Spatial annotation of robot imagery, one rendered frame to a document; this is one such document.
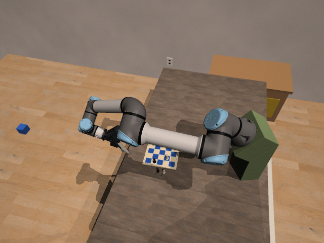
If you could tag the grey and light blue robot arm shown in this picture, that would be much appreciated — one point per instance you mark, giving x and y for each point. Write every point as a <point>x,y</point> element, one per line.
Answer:
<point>222,127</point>

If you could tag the blue and white chessboard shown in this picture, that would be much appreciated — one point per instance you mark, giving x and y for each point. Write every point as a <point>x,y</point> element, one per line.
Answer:
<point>159,153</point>

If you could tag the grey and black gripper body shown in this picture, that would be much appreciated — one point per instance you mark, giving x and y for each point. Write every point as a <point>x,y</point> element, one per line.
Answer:
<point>110,139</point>

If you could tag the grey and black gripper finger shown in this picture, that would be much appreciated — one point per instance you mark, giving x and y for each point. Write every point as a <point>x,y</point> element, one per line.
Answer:
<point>120,145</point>

